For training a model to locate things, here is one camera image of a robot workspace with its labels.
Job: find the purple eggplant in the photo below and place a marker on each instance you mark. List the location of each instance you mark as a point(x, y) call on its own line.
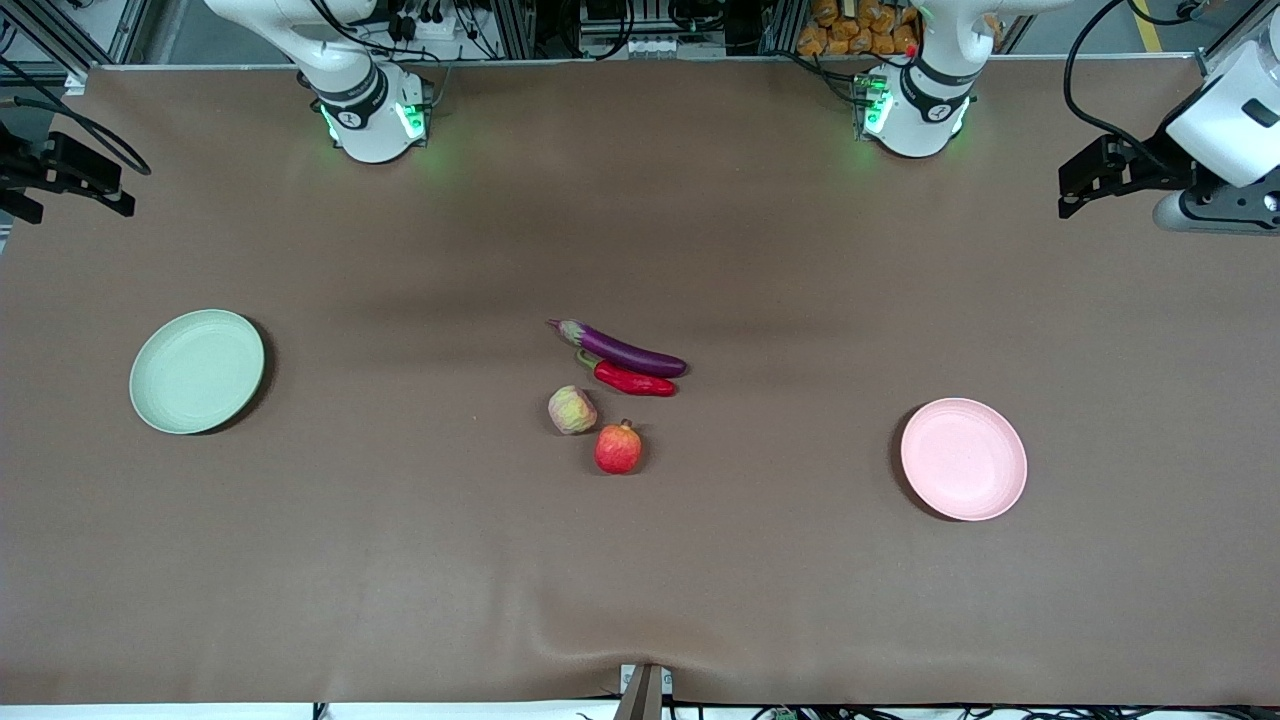
point(625, 350)

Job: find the pink plate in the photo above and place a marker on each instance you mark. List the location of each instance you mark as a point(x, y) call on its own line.
point(963, 460)

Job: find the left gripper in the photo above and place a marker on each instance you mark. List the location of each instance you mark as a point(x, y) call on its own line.
point(1150, 166)

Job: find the green pink apple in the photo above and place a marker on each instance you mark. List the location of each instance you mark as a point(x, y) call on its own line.
point(571, 410)

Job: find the orange snack packets pile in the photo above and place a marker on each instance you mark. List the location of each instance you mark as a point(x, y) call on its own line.
point(860, 28)

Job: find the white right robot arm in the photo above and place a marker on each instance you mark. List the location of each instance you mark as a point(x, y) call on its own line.
point(350, 100)

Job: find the red chili pepper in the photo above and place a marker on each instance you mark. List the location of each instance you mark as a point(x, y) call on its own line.
point(630, 381)

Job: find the white power strip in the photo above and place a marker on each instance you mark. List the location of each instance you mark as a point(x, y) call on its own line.
point(430, 22)

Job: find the aluminium frame post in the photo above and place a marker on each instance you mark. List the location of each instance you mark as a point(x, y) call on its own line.
point(512, 25)

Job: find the light green plate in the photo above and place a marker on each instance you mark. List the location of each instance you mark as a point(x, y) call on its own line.
point(195, 372)

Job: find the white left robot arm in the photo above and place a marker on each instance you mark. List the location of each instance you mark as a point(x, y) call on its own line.
point(925, 110)

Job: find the red pomegranate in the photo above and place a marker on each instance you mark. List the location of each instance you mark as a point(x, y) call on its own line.
point(618, 449)

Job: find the metal table edge bracket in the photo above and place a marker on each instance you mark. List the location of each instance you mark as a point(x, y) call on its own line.
point(645, 692)

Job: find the brown table mat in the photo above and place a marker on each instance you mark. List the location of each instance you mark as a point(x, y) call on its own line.
point(400, 560)

